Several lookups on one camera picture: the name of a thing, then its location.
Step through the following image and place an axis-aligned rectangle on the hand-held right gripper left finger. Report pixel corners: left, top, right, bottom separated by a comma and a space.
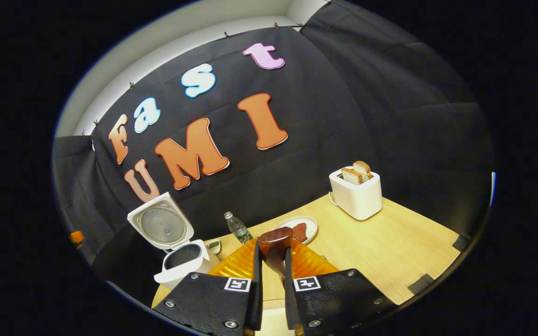
152, 238, 264, 336

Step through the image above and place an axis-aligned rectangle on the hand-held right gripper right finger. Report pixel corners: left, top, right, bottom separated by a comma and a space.
284, 239, 398, 336

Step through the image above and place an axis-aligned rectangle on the beige rice container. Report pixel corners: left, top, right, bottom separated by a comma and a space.
261, 299, 289, 336

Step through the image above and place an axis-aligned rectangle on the dark wooden spoon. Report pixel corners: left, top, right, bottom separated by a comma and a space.
259, 227, 294, 286

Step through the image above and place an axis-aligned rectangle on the white rice cooker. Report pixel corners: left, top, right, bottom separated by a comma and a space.
127, 192, 221, 291

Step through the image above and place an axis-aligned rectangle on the clear plastic water bottle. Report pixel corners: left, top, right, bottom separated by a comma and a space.
224, 211, 254, 245

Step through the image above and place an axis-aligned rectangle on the white round plate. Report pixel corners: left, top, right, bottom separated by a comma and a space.
274, 216, 319, 245

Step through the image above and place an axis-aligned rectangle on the white toaster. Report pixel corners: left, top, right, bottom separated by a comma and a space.
329, 167, 383, 221

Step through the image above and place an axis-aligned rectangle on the black tape strip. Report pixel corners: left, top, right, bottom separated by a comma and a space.
408, 273, 435, 294
452, 232, 471, 252

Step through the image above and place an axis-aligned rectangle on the black backdrop cloth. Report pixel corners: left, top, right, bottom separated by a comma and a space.
53, 0, 494, 299

